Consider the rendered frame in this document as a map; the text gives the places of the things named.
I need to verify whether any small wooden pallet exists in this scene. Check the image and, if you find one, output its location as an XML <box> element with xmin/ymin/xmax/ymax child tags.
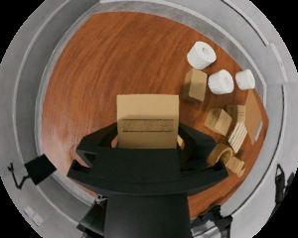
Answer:
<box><xmin>226</xmin><ymin>122</ymin><xmax>247</xmax><ymax>153</ymax></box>

